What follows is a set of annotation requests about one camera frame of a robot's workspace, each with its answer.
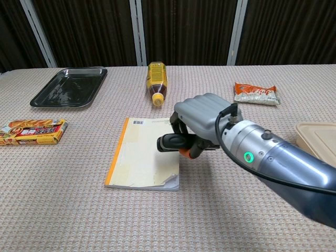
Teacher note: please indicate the beige woven tablecloth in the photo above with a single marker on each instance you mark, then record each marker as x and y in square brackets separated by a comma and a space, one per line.
[78, 210]

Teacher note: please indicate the yellow notebook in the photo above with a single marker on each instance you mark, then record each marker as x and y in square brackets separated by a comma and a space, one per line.
[144, 155]

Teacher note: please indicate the black stapler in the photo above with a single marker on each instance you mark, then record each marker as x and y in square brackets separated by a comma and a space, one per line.
[174, 141]

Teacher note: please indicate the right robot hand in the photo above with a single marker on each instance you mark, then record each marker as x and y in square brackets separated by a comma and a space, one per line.
[203, 122]

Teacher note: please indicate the yellow-capped tea bottle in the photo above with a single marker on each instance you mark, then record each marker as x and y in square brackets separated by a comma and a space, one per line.
[157, 81]

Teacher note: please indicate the yellow curry box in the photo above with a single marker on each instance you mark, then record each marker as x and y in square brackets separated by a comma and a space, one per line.
[31, 132]

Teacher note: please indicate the beige lidded food container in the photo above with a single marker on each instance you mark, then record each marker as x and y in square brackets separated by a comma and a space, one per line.
[316, 140]

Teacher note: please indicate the grey partition post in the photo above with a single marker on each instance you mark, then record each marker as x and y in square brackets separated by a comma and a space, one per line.
[139, 32]
[39, 32]
[236, 32]

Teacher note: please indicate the orange and white snack bag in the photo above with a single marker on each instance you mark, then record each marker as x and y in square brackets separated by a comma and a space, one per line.
[256, 94]

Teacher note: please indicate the black metal tray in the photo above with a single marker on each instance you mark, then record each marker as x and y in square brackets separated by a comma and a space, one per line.
[69, 87]

